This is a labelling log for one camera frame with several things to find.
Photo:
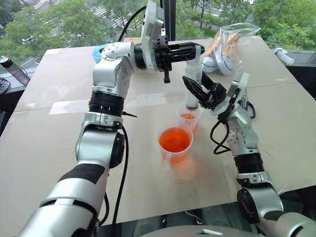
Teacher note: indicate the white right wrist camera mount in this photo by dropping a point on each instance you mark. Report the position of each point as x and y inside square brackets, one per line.
[238, 86]

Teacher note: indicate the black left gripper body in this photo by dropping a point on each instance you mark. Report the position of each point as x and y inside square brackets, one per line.
[161, 53]

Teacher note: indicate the white ball with blue lines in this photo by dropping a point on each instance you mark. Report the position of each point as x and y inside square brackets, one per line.
[209, 64]
[225, 61]

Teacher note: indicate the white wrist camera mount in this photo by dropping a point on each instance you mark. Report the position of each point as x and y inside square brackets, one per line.
[238, 86]
[150, 22]

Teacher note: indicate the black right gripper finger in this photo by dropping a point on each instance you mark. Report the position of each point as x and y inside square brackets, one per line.
[208, 80]
[193, 87]

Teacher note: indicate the black window post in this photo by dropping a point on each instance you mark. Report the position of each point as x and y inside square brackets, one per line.
[170, 17]

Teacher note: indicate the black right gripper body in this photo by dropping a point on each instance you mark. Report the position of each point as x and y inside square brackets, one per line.
[215, 96]

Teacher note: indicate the grey cylindrical object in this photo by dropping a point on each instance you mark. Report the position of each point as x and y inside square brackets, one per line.
[284, 57]

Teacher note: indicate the grey rounded robot torso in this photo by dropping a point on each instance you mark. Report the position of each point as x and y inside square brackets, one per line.
[197, 231]

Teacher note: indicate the clear plastic syringe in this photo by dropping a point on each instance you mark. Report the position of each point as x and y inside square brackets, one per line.
[192, 74]

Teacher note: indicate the small clear plastic cup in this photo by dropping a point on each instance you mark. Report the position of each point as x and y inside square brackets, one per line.
[188, 119]

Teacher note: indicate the blue tape roll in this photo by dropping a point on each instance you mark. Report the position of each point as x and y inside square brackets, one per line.
[96, 54]

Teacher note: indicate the black and grey device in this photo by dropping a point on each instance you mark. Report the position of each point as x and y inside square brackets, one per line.
[14, 69]

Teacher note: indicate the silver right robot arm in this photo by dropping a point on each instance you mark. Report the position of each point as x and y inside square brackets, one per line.
[243, 138]

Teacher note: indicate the clear plastic zip bag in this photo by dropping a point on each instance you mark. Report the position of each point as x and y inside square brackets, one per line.
[237, 37]

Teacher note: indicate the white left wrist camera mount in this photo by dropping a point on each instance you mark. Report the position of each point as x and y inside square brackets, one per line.
[150, 22]

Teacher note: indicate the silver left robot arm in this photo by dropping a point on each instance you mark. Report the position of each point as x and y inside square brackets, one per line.
[106, 71]

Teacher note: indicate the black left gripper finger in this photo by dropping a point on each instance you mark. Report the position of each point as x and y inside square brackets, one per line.
[181, 57]
[184, 46]

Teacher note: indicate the brown cardboard box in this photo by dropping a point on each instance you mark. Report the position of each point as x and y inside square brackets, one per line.
[132, 41]

